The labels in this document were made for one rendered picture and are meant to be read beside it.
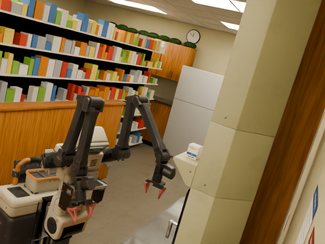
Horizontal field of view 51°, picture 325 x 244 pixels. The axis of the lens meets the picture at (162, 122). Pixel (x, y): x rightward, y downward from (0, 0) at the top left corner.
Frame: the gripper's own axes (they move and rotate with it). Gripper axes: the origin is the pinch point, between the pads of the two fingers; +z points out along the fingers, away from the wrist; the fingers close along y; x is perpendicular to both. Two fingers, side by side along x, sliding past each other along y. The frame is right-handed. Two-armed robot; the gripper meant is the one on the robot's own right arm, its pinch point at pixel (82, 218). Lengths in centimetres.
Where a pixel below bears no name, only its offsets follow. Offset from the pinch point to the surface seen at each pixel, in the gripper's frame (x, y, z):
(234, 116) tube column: -89, 10, -40
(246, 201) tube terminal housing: -82, 24, -4
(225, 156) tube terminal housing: -83, 10, -25
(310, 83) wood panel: -109, 51, -54
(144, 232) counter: -15.0, 30.5, 13.9
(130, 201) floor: 169, 208, 26
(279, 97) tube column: -103, 24, -46
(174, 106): 240, 427, -121
